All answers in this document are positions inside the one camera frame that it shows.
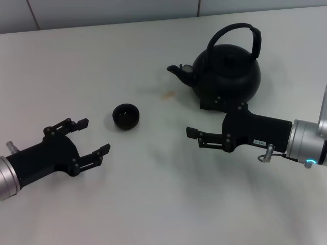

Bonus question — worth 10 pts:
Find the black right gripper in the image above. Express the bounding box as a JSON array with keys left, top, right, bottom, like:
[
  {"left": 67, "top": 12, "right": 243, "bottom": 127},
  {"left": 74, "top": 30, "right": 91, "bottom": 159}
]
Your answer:
[{"left": 185, "top": 96, "right": 293, "bottom": 154}]

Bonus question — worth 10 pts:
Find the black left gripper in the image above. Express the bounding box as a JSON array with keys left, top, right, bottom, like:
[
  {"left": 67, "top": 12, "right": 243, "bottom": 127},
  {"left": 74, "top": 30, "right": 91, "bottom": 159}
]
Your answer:
[{"left": 5, "top": 118, "right": 111, "bottom": 191}]

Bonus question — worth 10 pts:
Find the small dark teacup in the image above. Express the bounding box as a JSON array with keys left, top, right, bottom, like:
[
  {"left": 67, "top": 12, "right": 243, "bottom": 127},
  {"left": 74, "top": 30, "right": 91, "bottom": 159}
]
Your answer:
[{"left": 112, "top": 103, "right": 141, "bottom": 131}]

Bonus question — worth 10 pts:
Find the black round teapot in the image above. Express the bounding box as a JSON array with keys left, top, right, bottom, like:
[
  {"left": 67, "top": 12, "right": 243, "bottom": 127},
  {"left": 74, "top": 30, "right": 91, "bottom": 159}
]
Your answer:
[{"left": 167, "top": 22, "right": 262, "bottom": 107}]

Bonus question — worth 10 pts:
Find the left gripper metal connector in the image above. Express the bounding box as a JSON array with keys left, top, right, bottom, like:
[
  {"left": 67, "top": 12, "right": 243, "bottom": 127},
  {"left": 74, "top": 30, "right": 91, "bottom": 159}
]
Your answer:
[{"left": 5, "top": 140, "right": 17, "bottom": 154}]

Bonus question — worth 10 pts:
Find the right gripper connector cable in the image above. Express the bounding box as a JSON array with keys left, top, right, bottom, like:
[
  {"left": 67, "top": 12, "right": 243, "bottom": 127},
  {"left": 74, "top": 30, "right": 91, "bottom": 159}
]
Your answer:
[{"left": 257, "top": 144, "right": 298, "bottom": 163}]

